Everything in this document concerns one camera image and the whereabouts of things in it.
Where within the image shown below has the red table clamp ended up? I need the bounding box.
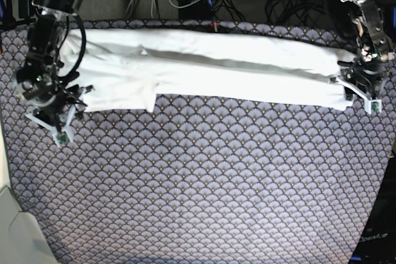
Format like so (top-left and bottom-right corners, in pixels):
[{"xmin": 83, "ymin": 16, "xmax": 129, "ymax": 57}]
[{"xmin": 209, "ymin": 22, "xmax": 220, "ymax": 33}]

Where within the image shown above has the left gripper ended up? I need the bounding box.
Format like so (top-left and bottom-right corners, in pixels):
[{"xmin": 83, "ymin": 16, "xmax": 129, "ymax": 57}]
[{"xmin": 337, "ymin": 57, "xmax": 388, "ymax": 97}]

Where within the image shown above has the white printed T-shirt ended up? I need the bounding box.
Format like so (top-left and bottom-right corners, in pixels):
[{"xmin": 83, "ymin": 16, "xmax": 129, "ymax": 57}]
[{"xmin": 76, "ymin": 29, "xmax": 354, "ymax": 112}]

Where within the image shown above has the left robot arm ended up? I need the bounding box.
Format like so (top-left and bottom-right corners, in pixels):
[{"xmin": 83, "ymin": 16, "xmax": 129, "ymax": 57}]
[{"xmin": 340, "ymin": 0, "xmax": 394, "ymax": 100}]

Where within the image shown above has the fan-patterned grey tablecloth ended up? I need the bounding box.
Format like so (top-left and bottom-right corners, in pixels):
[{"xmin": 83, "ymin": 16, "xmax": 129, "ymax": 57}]
[{"xmin": 1, "ymin": 28, "xmax": 395, "ymax": 263}]

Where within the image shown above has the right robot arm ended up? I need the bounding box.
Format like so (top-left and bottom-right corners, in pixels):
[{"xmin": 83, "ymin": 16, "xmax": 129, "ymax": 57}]
[{"xmin": 13, "ymin": 0, "xmax": 87, "ymax": 126}]

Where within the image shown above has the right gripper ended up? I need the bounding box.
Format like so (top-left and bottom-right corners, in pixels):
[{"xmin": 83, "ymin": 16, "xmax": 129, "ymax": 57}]
[{"xmin": 15, "ymin": 69, "xmax": 87, "ymax": 122}]

